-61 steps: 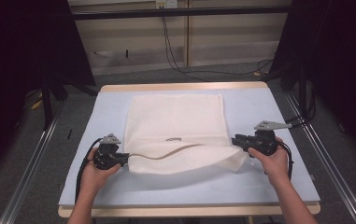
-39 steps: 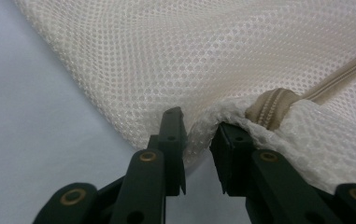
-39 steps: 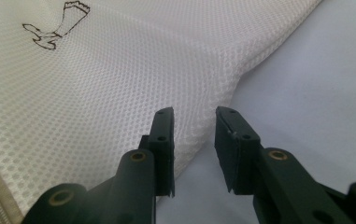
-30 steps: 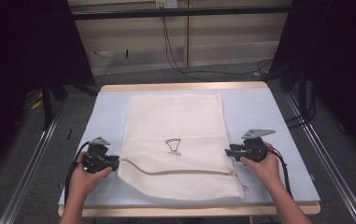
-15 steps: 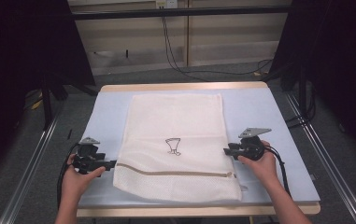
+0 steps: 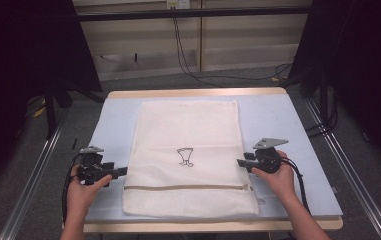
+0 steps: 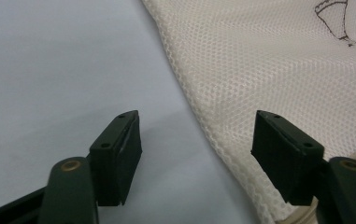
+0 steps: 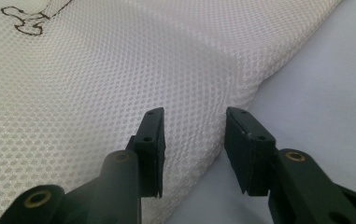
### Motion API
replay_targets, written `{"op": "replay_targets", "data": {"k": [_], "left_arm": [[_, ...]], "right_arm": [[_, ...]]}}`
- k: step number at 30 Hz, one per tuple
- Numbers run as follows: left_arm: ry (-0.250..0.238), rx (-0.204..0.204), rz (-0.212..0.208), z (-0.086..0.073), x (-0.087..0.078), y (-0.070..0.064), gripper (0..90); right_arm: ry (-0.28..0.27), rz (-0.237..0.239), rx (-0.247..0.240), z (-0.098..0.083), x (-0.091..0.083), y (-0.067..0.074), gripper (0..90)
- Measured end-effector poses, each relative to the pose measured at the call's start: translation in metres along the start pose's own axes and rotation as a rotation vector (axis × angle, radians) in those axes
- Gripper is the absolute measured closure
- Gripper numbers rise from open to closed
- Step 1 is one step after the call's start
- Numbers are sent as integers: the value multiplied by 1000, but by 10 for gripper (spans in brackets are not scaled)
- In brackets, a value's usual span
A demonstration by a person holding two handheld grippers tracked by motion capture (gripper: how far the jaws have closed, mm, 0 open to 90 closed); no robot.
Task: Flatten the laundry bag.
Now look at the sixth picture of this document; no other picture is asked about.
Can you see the black stand leg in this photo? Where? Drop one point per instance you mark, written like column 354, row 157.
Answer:
column 50, row 113
column 324, row 103

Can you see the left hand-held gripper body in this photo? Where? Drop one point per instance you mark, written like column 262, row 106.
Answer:
column 93, row 170

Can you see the light blue table mat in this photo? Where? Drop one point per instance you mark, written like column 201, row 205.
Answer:
column 278, row 116

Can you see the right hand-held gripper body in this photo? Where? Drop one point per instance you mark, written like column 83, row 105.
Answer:
column 267, row 161

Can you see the black curtain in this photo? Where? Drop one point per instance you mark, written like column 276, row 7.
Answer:
column 18, row 66
column 361, row 66

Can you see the white wall outlet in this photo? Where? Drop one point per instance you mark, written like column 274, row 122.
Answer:
column 178, row 4

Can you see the person's right hand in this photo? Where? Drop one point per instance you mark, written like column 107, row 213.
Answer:
column 281, row 183

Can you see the person's left hand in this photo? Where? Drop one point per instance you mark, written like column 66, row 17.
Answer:
column 79, row 198

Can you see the white mesh laundry bag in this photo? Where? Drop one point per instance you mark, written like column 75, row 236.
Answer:
column 184, row 133

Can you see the small black floor object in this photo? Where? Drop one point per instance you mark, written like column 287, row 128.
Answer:
column 74, row 143

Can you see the yellow floor tape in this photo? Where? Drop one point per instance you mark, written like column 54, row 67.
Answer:
column 39, row 112

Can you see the black horizontal bar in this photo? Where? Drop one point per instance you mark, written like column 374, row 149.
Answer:
column 194, row 13

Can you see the wooden table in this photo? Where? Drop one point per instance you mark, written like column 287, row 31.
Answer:
column 194, row 92

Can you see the metal floor rail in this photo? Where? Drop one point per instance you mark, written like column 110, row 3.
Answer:
column 28, row 190
column 351, row 180

